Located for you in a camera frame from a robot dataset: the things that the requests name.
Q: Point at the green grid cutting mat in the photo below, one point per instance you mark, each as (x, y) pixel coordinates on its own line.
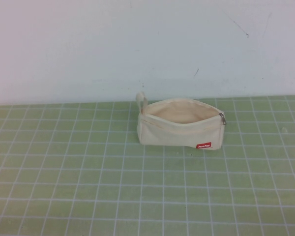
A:
(113, 184)

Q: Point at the cream canvas pencil case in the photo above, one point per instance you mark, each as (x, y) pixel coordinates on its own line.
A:
(167, 134)

